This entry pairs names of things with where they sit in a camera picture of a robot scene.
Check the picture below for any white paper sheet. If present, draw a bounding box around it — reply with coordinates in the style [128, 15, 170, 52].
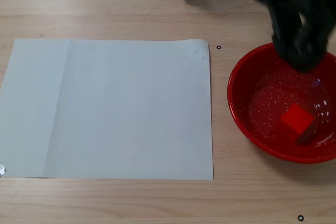
[0, 39, 215, 182]

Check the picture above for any red speckled bowl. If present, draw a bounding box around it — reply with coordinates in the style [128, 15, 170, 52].
[227, 41, 336, 164]

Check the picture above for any red cube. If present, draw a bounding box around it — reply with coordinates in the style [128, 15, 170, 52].
[280, 103, 315, 135]

